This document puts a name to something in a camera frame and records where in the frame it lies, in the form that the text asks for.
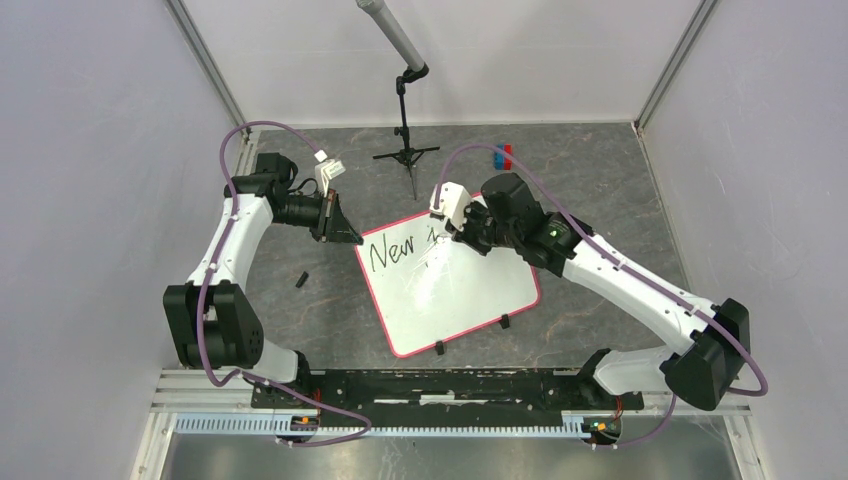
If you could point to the blue red eraser block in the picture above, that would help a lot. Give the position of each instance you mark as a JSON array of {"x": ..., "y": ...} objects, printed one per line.
[{"x": 502, "y": 157}]

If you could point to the black marker cap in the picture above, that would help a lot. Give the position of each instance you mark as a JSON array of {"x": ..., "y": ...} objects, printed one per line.
[{"x": 302, "y": 280}]

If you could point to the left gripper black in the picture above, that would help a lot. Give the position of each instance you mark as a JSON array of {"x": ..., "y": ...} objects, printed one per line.
[{"x": 340, "y": 229}]

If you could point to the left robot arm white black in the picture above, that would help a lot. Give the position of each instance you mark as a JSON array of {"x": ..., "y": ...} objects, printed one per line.
[{"x": 210, "y": 318}]

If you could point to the white slotted cable duct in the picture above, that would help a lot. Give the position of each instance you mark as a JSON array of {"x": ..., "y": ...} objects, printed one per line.
[{"x": 286, "y": 425}]

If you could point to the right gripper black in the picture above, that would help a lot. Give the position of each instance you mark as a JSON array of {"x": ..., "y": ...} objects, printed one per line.
[{"x": 464, "y": 234}]

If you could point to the whiteboard with pink frame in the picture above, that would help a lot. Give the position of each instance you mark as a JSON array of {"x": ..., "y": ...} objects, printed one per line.
[{"x": 423, "y": 295}]

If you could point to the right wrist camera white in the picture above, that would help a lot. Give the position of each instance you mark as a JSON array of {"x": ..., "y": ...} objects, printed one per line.
[{"x": 448, "y": 202}]

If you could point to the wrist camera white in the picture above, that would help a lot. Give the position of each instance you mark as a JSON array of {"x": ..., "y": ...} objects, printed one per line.
[
  {"x": 326, "y": 170},
  {"x": 448, "y": 202}
]

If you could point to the black white marker pen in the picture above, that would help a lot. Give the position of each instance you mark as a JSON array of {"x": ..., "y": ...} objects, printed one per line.
[{"x": 439, "y": 241}]

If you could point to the grey microphone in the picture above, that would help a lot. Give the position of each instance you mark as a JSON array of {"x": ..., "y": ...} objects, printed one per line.
[{"x": 382, "y": 16}]

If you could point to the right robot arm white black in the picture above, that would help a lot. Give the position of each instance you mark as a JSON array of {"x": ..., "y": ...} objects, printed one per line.
[{"x": 704, "y": 343}]

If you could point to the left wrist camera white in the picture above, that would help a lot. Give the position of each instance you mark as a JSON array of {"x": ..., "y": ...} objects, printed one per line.
[{"x": 326, "y": 170}]

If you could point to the black tripod stand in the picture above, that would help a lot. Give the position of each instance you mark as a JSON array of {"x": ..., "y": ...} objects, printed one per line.
[{"x": 407, "y": 156}]

